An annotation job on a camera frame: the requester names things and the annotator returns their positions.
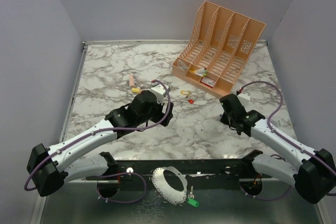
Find green key tag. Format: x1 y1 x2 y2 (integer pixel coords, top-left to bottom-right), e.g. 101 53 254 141
187 186 199 207

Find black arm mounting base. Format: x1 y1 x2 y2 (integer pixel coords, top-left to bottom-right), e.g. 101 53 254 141
86 157 258 191

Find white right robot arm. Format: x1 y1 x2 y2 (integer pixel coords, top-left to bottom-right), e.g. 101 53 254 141
219 94 335 204

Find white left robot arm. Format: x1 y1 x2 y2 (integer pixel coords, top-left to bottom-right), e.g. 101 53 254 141
24 85 173 197

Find yellow capped pink tube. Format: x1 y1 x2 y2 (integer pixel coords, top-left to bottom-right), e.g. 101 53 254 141
131 88 142 94

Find yellow key tag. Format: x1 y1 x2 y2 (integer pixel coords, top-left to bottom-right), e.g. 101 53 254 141
181 90 190 95

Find pink eraser stick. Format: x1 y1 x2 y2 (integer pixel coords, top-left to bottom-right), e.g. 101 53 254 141
129 75 135 88

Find red white small box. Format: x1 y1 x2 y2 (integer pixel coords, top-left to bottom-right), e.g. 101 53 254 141
200 77 216 88

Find white paper label card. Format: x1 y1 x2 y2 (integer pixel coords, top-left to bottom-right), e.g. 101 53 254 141
275 119 291 130

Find coloured markers in organizer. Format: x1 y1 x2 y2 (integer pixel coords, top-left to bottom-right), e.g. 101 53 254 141
190 68 207 77

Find clear plastic bag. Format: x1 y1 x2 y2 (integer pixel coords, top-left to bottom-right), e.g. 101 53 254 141
177 59 188 71

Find peach plastic file organizer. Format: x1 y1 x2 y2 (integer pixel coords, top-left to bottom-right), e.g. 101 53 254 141
172 1 266 98

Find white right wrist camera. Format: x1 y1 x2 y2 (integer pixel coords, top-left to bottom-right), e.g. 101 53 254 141
237 92 251 106

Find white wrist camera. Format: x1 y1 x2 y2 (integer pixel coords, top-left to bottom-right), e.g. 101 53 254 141
150 83 170 105
237 92 251 106

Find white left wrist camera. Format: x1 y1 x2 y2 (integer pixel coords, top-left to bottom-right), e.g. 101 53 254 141
150 83 170 105

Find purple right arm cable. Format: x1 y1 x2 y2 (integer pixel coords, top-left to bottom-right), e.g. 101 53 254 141
236 81 336 200

